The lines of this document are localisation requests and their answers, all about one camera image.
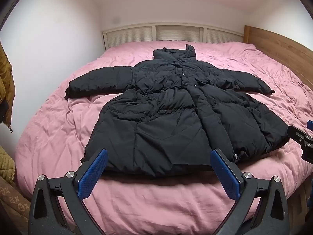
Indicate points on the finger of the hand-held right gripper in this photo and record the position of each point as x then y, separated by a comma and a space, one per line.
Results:
310, 124
296, 133

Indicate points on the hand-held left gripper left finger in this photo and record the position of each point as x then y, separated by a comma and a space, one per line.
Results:
94, 171

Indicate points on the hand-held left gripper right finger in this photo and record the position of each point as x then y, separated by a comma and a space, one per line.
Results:
223, 171

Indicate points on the black puffer coat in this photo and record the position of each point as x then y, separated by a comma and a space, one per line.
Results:
159, 117

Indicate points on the pink bed cover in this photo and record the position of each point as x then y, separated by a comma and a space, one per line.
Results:
73, 132

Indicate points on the wooden bed board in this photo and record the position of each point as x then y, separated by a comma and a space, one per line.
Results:
276, 44

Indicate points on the brown patterned bag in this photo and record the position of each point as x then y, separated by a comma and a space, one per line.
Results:
12, 203

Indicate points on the mustard quilted cloth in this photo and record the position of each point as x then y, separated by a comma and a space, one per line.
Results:
6, 164

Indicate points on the brown hanging jacket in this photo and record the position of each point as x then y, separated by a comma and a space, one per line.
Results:
6, 83

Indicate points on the white slatted headboard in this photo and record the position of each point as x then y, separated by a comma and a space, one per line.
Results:
146, 34

